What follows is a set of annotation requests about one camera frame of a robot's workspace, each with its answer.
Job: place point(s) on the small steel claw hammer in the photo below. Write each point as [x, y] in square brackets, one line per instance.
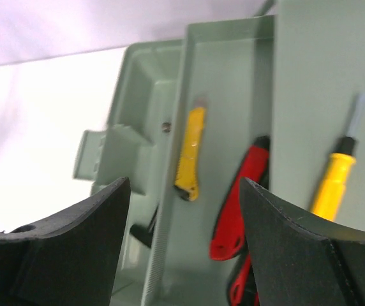
[166, 127]

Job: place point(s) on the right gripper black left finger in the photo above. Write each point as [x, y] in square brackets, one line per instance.
[70, 257]

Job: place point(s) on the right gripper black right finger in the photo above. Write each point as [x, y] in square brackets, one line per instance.
[299, 258]

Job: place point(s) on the red black utility knife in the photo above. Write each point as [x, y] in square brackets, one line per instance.
[241, 287]

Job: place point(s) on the green toolbox with clear lid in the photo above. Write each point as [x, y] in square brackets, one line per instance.
[293, 76]

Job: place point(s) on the black hacksaw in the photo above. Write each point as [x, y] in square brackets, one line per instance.
[144, 234]

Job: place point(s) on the yellow utility knife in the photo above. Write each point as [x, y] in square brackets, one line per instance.
[186, 182]

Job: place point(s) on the yellow handled screwdriver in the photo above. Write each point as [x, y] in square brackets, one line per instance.
[332, 187]

